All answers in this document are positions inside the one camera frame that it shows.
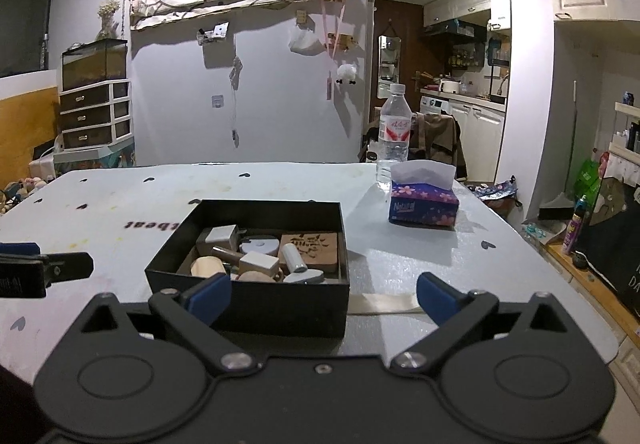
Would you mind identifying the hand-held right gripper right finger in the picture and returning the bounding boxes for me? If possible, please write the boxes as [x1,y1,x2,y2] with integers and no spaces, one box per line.
[389,272,590,377]

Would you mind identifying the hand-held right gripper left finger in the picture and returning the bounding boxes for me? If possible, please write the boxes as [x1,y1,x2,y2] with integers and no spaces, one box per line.
[54,272,262,379]

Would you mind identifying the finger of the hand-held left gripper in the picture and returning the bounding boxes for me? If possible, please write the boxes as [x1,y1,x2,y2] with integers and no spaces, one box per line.
[0,242,41,258]
[42,251,95,283]

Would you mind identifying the oval wooden block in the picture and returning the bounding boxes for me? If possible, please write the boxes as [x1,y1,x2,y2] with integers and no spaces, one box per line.
[191,257,229,281]

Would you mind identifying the black cardboard box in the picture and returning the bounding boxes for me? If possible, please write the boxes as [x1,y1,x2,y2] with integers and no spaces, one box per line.
[144,198,351,339]

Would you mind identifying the white block with brown cylinder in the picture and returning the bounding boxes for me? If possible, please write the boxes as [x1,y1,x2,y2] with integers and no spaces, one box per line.
[212,246,280,278]

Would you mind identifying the white charger plug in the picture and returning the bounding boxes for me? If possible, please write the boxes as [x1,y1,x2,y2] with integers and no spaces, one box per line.
[204,223,241,250]

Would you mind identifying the white round disc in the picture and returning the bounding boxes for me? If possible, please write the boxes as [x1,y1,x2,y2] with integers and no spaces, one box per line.
[239,234,281,256]

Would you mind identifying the white slotted plastic tool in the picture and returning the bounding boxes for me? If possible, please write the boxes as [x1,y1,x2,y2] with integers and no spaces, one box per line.
[279,243,324,285]

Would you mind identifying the carved square wooden tile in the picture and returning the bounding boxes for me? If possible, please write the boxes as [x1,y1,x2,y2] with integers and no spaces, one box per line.
[278,231,340,274]

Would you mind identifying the pile of plush toys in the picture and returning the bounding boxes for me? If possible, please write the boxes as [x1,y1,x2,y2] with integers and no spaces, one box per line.
[0,176,56,216]

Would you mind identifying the purple floral tissue box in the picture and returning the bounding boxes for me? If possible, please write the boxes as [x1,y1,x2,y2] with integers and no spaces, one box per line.
[388,161,460,228]

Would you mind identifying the blue patterned bag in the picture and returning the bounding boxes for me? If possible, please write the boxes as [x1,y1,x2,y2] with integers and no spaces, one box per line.
[469,178,524,221]

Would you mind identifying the purple spray can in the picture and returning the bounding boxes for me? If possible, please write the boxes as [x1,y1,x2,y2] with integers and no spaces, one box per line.
[562,208,589,256]

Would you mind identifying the white drawer unit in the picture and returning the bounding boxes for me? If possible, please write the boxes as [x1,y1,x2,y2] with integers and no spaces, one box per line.
[58,78,134,150]

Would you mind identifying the chair with brown jacket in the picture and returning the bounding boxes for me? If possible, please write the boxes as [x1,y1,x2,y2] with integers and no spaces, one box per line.
[359,111,469,183]

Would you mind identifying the white lower kitchen cabinets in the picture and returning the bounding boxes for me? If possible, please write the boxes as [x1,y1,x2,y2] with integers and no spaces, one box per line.
[420,91,507,183]

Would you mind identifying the clear plastic water bottle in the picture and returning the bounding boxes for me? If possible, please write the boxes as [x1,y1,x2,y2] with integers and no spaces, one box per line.
[375,82,414,190]

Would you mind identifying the white washing machine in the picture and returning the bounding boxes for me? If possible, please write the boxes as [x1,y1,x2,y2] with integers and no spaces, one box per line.
[418,93,454,118]

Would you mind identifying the broom with dustpan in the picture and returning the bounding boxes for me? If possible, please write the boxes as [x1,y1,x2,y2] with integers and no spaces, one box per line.
[537,79,579,223]

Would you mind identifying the glass fish tank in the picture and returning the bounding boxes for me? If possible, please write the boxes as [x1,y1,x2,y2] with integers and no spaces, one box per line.
[60,37,129,93]

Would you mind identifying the dark window opening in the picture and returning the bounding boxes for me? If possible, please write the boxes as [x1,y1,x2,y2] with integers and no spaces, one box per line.
[0,0,64,78]

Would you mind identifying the dried flower bouquet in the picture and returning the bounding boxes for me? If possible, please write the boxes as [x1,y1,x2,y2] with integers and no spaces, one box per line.
[97,0,121,43]

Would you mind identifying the white hanging bag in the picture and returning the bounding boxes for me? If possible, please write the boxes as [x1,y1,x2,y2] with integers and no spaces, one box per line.
[288,23,324,56]

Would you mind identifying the wall mirror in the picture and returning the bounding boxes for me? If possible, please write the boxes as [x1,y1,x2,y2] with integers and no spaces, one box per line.
[377,34,402,100]

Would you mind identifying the clear wall clip holder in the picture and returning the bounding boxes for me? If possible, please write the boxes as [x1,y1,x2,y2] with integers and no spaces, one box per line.
[197,21,230,48]

